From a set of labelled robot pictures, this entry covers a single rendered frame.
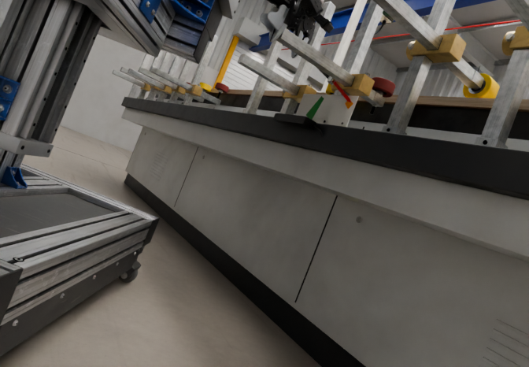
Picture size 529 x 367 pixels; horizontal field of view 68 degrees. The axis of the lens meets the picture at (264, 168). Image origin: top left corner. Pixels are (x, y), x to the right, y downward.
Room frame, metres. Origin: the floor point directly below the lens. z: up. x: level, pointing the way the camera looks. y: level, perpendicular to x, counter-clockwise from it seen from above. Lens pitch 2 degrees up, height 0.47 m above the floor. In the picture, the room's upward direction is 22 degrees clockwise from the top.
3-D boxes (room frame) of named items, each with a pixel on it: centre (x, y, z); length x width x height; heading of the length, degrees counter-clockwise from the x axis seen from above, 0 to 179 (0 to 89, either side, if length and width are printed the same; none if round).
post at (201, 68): (2.26, 0.55, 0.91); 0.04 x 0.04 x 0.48; 34
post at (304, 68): (1.43, 0.00, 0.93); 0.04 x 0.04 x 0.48; 34
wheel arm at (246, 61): (1.37, 0.02, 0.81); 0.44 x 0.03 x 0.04; 124
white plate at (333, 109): (1.23, -0.10, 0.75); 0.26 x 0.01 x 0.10; 34
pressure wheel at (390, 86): (1.25, -0.25, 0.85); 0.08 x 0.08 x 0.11
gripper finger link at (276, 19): (0.99, 0.11, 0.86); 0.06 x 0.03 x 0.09; 124
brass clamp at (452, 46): (1.00, -0.29, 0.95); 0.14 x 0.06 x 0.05; 34
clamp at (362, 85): (1.21, -0.15, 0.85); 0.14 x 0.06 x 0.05; 34
